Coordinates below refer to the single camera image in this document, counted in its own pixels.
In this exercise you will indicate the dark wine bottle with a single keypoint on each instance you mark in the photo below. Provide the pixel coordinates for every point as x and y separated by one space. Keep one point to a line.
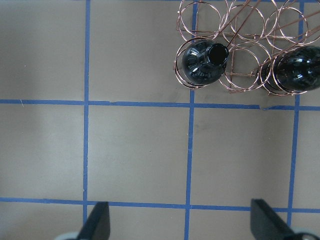
297 70
204 61

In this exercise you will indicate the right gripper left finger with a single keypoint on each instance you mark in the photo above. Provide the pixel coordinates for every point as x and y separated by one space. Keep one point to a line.
97 226

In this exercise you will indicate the dark wine bottle outer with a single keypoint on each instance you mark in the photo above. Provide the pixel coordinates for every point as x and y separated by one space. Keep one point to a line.
297 70

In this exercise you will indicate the dark wine bottle middle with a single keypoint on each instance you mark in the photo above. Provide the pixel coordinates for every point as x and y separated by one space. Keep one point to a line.
204 61

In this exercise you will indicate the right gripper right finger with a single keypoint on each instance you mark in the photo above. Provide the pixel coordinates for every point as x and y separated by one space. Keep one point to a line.
265 224

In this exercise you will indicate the copper wire bottle basket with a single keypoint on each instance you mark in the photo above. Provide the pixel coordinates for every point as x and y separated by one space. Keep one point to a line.
253 40

